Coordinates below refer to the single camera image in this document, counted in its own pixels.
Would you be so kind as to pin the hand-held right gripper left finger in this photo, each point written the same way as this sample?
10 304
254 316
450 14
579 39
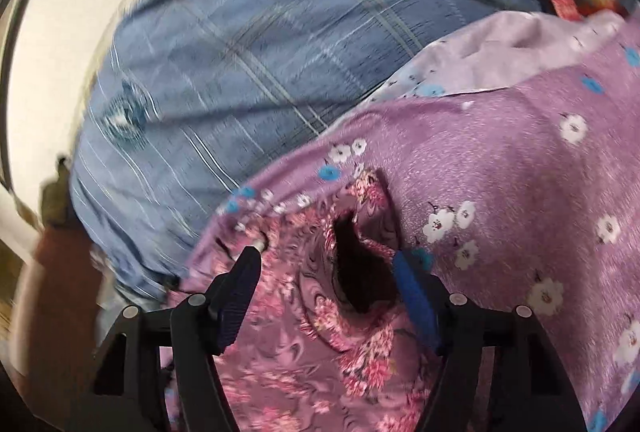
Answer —
240 293

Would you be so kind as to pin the pink floral garment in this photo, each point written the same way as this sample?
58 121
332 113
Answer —
300 362

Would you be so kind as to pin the blue plaid blanket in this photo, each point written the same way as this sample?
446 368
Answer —
275 36

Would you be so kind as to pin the purple flowered bed sheet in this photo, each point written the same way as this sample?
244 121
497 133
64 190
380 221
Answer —
500 161

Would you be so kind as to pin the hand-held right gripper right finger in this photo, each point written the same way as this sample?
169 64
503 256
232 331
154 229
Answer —
417 298

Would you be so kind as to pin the olive green cloth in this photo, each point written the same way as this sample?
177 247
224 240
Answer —
56 204

